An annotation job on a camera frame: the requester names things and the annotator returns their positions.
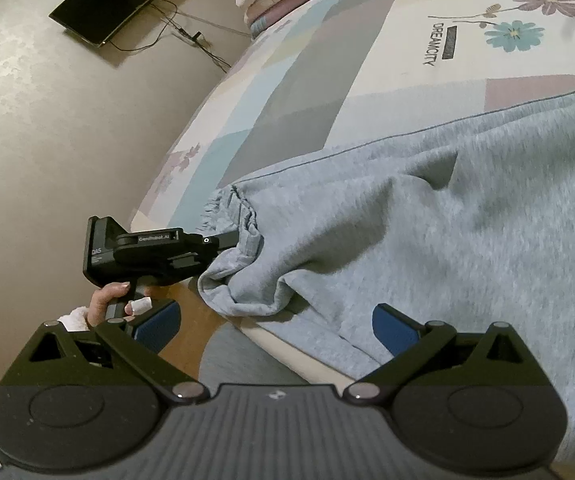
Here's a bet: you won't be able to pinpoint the person left hand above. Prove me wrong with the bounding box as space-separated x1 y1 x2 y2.
86 282 156 327

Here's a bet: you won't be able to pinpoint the grey sweatpants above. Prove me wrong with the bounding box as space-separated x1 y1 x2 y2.
197 92 575 464

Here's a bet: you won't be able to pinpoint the patchwork bed sheet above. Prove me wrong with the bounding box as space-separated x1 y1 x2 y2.
131 0 575 387

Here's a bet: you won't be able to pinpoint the black wall cable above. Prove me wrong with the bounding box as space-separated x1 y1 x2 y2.
109 0 254 74

